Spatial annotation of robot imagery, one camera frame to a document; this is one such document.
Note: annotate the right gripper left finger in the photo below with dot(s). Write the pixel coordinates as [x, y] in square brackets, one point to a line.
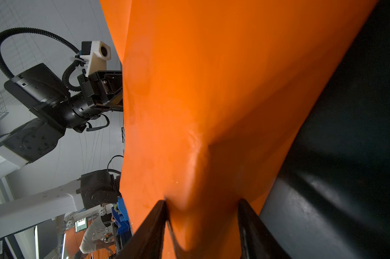
[147, 241]

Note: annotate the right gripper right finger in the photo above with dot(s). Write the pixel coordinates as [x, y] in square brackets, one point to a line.
[255, 239]

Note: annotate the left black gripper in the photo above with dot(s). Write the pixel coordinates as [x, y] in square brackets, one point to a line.
[103, 90]

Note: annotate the orange wrapping paper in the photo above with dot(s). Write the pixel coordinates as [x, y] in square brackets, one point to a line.
[214, 94]

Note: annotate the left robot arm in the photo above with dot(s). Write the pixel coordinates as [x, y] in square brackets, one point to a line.
[58, 105]

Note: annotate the green table mat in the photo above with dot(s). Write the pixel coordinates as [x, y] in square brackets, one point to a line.
[331, 199]

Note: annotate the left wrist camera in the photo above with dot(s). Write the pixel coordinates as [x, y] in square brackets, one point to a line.
[95, 54]

